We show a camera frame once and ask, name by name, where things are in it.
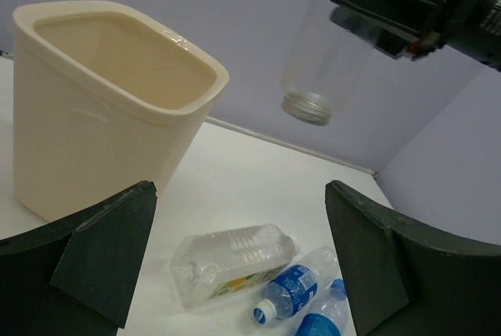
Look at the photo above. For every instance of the cream plastic bin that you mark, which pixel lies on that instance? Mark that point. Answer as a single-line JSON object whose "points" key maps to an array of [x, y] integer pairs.
{"points": [[104, 96]]}

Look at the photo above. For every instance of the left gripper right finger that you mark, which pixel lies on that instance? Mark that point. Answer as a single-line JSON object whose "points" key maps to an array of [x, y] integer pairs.
{"points": [[404, 277]]}

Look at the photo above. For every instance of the blue label bottle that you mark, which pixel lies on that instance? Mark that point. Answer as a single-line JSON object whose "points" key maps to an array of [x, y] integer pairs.
{"points": [[328, 313], [295, 287]]}

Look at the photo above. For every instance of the square clear bottle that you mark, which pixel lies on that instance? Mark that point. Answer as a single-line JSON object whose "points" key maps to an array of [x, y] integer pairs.
{"points": [[213, 265]]}

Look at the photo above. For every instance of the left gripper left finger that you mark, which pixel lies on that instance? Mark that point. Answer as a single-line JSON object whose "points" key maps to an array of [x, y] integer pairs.
{"points": [[77, 275]]}

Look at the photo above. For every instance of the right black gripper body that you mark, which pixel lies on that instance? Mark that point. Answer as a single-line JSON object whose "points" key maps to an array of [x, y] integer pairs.
{"points": [[471, 27]]}

